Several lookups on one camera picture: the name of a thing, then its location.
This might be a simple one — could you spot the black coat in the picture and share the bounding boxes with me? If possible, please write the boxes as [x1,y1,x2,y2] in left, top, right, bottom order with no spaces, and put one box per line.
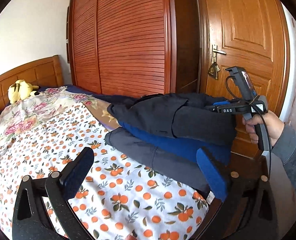
[107,93,237,146]

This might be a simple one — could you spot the right hand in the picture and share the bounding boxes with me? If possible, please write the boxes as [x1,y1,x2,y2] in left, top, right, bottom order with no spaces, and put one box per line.
[242,111,285,146]

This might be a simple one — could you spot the folded blue garment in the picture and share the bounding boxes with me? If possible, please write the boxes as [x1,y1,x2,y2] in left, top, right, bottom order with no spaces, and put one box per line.
[120,122,231,166]

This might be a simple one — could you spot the folded grey garment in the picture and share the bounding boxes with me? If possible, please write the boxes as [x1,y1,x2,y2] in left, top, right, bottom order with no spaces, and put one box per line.
[105,127,210,197]

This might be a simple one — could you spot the orange print bed sheet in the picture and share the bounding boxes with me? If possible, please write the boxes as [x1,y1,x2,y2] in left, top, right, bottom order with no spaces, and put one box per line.
[0,121,209,239]

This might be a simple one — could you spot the floral pink blanket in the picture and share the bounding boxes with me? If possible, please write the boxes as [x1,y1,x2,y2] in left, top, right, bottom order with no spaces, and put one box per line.
[0,86,120,137]

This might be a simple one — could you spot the wooden room door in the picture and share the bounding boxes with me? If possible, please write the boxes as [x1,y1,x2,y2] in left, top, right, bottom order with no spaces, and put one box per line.
[195,0,291,159]

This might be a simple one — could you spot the yellow plush toy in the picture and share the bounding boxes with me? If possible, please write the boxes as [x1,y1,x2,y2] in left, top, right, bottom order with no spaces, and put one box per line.
[8,80,40,104]

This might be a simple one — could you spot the wooden louvred wardrobe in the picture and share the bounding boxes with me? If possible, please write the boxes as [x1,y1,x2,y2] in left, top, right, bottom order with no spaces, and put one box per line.
[67,0,200,97]

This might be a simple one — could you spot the wooden headboard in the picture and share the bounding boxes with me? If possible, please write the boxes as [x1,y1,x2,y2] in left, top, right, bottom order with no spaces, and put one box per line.
[0,55,63,110]

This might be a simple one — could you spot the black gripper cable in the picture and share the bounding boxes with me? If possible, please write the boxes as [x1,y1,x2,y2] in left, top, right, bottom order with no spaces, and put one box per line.
[225,75,274,178]

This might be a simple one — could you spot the metal door handle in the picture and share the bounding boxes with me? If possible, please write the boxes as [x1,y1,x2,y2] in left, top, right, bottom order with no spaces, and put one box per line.
[211,44,226,63]

